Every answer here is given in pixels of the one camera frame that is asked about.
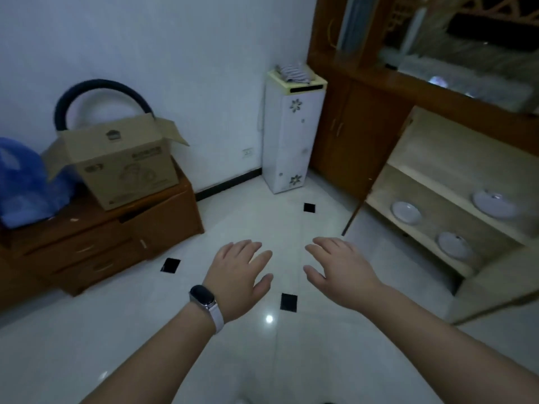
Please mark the person's left hand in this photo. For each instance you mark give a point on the person's left hand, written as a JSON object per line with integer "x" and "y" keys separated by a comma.
{"x": 236, "y": 281}

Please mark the person's right forearm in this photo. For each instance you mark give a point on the person's right forearm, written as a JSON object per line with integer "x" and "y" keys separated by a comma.
{"x": 442, "y": 353}

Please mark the blue plastic bag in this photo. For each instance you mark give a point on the blue plastic bag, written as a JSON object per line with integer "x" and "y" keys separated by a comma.
{"x": 25, "y": 185}

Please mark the open cardboard box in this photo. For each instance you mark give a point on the open cardboard box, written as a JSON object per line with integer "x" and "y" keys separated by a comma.
{"x": 126, "y": 164}

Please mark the pink white plastic bag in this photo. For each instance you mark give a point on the pink white plastic bag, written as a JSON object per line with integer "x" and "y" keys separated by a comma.
{"x": 438, "y": 81}

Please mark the brown wooden cabinet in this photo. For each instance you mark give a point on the brown wooden cabinet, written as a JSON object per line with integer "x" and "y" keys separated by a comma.
{"x": 358, "y": 121}

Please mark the person's right hand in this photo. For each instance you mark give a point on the person's right hand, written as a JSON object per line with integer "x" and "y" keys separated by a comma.
{"x": 349, "y": 277}

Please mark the white floral narrow cabinet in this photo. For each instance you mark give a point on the white floral narrow cabinet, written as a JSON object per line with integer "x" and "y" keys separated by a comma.
{"x": 290, "y": 138}

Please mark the coffee table with white cloth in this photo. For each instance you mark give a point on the coffee table with white cloth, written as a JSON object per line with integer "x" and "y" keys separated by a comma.
{"x": 484, "y": 88}

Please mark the low brown drawer chest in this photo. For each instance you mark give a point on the low brown drawer chest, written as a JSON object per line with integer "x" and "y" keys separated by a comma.
{"x": 105, "y": 248}

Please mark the black hoop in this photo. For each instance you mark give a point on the black hoop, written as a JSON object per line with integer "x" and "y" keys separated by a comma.
{"x": 101, "y": 83}

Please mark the person's left forearm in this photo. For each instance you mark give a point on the person's left forearm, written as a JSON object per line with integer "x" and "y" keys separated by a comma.
{"x": 147, "y": 366}

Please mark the striped folded cloth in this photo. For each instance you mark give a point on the striped folded cloth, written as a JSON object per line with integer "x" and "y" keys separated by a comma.
{"x": 294, "y": 72}

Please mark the white cartoon print plate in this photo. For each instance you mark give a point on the white cartoon print plate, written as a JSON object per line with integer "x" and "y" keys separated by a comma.
{"x": 455, "y": 245}
{"x": 406, "y": 212}
{"x": 494, "y": 204}

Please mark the smartwatch with white band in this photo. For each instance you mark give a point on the smartwatch with white band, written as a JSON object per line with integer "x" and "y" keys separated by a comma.
{"x": 200, "y": 296}

